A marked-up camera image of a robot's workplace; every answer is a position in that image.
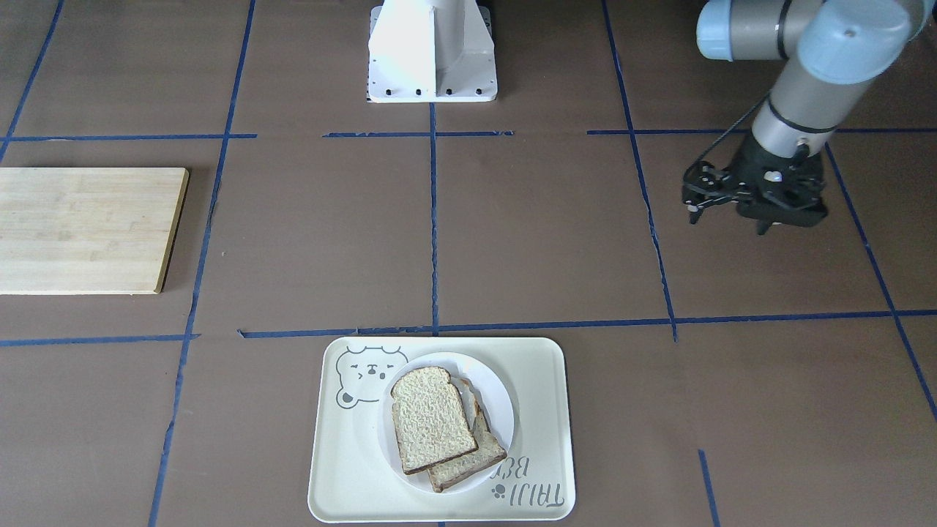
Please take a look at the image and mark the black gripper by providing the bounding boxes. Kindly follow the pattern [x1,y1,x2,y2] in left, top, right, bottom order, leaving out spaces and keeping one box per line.
[732,135,829,236]

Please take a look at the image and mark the white round plate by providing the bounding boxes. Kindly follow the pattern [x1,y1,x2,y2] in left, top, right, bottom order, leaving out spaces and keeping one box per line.
[376,351,515,495]

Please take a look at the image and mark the bread slice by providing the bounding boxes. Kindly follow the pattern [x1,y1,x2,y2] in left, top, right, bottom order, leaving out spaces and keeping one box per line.
[428,378,507,493]
[389,366,478,476]

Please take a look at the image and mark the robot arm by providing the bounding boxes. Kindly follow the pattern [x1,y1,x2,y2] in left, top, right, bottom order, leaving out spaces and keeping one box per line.
[682,1,935,236]

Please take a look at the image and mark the cream bear tray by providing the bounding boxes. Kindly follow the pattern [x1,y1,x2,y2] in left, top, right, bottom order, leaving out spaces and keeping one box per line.
[308,337,576,525]

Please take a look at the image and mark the wooden cutting board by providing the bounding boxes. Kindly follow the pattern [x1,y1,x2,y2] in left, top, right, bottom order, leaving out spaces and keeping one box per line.
[1,168,190,296]

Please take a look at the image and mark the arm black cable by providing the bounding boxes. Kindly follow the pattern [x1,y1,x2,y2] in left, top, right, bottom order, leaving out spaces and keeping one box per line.
[692,91,773,173]

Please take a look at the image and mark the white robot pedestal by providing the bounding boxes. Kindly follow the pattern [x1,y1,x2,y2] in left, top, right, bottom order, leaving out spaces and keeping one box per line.
[366,1,499,104]

